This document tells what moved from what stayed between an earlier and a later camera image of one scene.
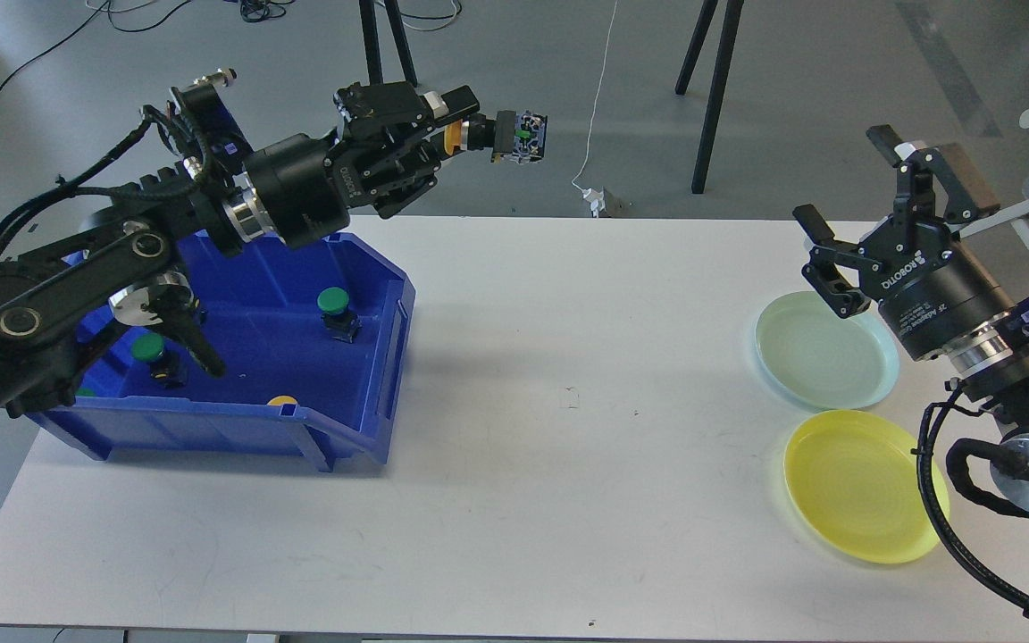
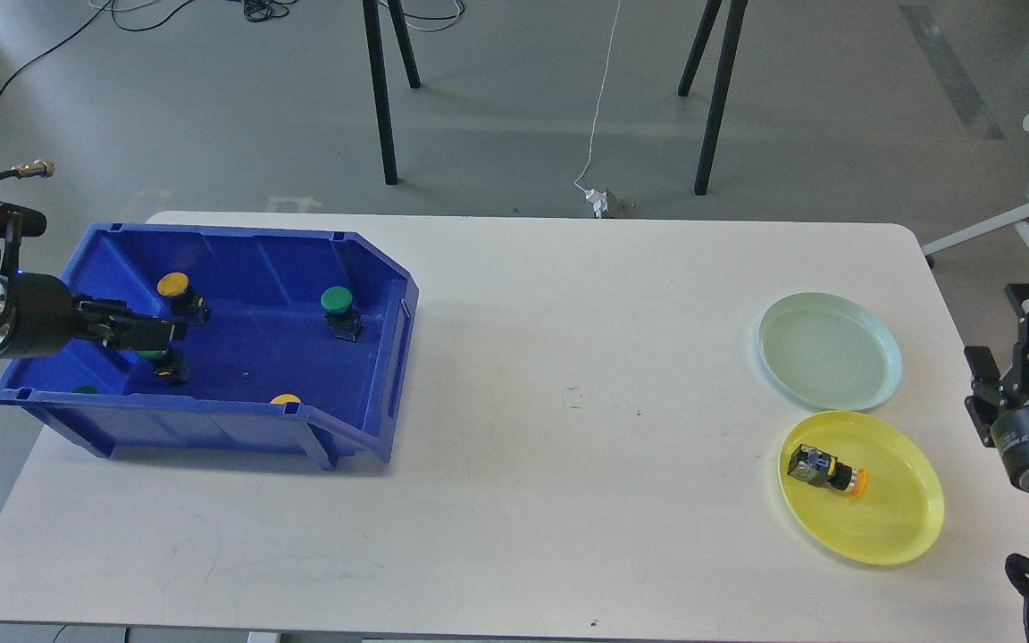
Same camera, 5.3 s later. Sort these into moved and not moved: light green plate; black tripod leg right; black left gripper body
Moved: black left gripper body
Not moved: light green plate; black tripod leg right
